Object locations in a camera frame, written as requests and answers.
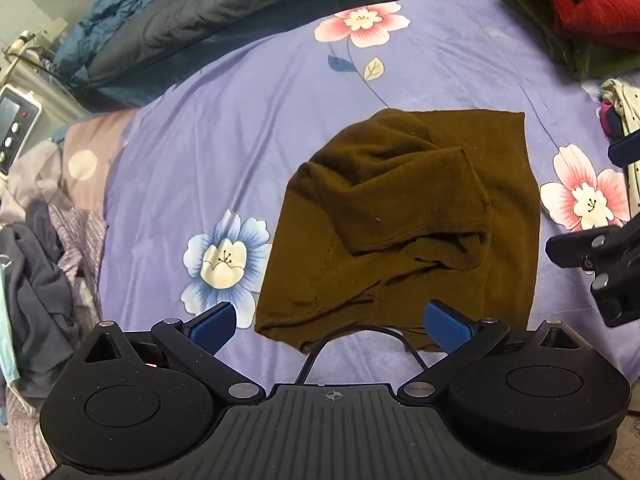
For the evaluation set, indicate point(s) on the grey beige cloth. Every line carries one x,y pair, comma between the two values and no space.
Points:
30,180

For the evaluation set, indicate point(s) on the white polka dot cloth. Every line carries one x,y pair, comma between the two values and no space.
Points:
625,105

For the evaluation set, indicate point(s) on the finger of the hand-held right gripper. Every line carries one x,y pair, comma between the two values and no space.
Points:
624,149
575,250

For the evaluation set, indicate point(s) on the green knit sweater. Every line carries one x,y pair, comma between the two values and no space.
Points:
565,45

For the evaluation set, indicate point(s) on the dark grey garment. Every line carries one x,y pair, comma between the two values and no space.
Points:
35,300

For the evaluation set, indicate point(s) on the dark grey quilt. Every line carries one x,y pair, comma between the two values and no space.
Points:
200,15

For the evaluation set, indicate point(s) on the purple floral bed sheet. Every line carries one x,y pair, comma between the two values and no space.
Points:
210,160

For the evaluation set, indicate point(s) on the brown knit sweater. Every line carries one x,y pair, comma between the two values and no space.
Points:
400,220

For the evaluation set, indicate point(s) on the teal blue quilt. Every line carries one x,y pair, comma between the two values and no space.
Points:
120,0

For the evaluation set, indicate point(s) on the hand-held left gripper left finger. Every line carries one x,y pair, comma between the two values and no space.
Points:
214,324

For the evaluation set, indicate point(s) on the pink dotted pillow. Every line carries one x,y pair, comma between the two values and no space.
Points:
92,160

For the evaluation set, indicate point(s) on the white control device with screen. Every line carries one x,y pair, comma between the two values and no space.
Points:
15,127

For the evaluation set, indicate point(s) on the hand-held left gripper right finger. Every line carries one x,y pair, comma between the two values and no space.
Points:
444,324

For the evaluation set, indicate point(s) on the pile of grey clothes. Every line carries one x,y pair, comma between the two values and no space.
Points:
82,250

